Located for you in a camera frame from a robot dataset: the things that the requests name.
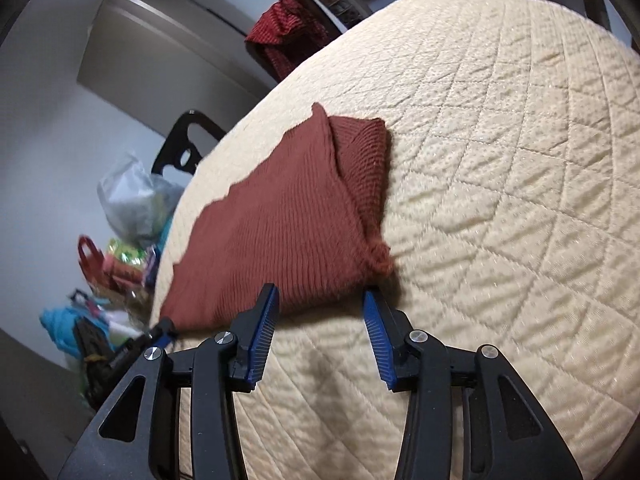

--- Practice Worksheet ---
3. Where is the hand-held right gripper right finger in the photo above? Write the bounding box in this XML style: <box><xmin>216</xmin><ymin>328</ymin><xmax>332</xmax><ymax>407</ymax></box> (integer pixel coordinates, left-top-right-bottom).
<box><xmin>362</xmin><ymin>287</ymin><xmax>583</xmax><ymax>480</ymax></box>

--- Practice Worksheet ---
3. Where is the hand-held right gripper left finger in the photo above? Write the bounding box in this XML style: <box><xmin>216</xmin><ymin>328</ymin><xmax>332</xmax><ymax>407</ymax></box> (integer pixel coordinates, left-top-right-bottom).
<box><xmin>56</xmin><ymin>282</ymin><xmax>280</xmax><ymax>480</ymax></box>

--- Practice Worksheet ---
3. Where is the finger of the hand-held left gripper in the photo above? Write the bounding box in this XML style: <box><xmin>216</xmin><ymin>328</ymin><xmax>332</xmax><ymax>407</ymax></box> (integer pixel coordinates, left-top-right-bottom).
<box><xmin>111</xmin><ymin>316</ymin><xmax>179</xmax><ymax>362</ymax></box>

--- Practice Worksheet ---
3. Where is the rust-red knitted sweater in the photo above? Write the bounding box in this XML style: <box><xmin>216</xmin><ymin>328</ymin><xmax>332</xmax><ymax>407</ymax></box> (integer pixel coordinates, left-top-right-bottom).
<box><xmin>159</xmin><ymin>102</ymin><xmax>396</xmax><ymax>332</ymax></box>

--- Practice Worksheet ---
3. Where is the light blue cloth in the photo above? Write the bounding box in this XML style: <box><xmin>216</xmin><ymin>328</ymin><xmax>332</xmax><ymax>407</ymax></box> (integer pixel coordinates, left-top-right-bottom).
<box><xmin>40</xmin><ymin>305</ymin><xmax>108</xmax><ymax>362</ymax></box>

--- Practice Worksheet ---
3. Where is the red gift bag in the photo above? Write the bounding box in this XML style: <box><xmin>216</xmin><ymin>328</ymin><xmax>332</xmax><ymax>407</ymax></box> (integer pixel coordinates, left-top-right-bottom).
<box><xmin>77</xmin><ymin>235</ymin><xmax>151</xmax><ymax>292</ymax></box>

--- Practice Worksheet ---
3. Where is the white plastic bag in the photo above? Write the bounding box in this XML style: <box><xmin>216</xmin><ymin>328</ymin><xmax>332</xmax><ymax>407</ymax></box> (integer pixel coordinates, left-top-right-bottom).
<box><xmin>97</xmin><ymin>152</ymin><xmax>185</xmax><ymax>246</ymax></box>

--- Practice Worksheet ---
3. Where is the beige quilted blanket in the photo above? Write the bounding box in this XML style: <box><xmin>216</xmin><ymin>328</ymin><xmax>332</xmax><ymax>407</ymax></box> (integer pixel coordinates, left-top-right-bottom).
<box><xmin>150</xmin><ymin>0</ymin><xmax>640</xmax><ymax>480</ymax></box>

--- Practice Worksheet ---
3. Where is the grey sliding door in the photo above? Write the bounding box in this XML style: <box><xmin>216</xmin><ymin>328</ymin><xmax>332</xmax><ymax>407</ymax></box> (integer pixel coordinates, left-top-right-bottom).
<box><xmin>77</xmin><ymin>0</ymin><xmax>281</xmax><ymax>137</ymax></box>

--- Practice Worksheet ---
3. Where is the red checked cloth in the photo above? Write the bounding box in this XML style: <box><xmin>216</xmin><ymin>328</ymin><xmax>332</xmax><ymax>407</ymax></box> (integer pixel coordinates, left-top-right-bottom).
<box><xmin>245</xmin><ymin>0</ymin><xmax>331</xmax><ymax>81</ymax></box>

